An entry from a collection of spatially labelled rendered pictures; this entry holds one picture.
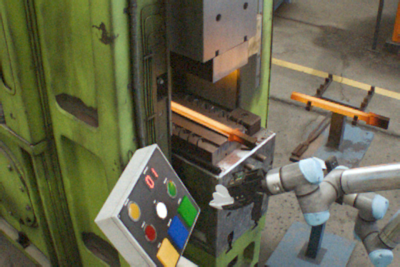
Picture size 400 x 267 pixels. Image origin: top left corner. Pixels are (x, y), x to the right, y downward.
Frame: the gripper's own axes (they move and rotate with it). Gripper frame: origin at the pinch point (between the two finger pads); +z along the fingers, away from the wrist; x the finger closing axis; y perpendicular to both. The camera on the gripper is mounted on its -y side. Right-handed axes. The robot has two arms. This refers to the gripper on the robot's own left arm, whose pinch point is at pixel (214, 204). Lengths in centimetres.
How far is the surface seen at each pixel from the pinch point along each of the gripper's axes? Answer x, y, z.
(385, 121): -66, -29, -47
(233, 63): -45, 24, -8
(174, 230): 11.2, 2.1, 9.6
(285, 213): -115, -100, 39
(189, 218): 1.6, -1.5, 9.6
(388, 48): -369, -132, -26
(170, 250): 18.5, 0.4, 9.6
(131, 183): 12.5, 22.5, 11.2
